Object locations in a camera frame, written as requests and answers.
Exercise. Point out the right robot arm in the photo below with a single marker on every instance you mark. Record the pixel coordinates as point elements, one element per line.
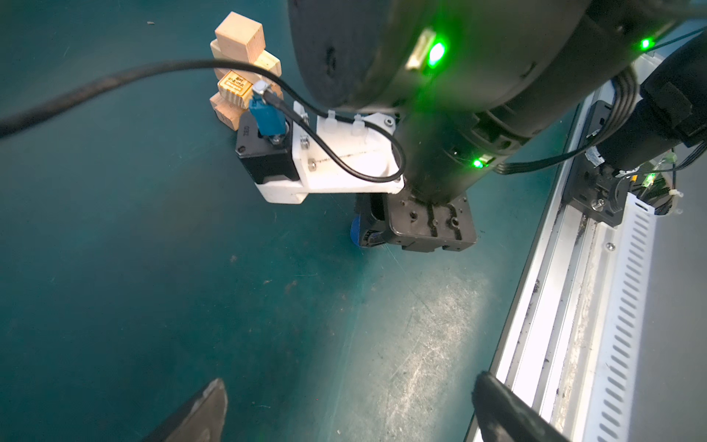
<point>473,82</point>

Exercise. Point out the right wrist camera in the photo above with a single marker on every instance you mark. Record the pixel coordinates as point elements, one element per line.
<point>289,160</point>

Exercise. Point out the blue round disc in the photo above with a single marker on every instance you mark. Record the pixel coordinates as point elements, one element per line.
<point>355,232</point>

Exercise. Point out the wide wood block front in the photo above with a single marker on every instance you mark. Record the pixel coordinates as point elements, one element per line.
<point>266,61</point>

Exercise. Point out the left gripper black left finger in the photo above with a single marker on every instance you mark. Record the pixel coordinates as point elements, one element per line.
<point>201,418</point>

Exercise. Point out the long wood block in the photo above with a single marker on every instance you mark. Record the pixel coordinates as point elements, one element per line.
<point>236,87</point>
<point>226,112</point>

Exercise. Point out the aluminium rail front frame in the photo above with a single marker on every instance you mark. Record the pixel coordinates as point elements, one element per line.
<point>571,342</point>

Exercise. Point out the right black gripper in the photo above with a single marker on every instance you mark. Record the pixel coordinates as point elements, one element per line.
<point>401,220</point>

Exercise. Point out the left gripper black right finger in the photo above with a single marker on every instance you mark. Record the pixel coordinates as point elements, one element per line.
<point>502,416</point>

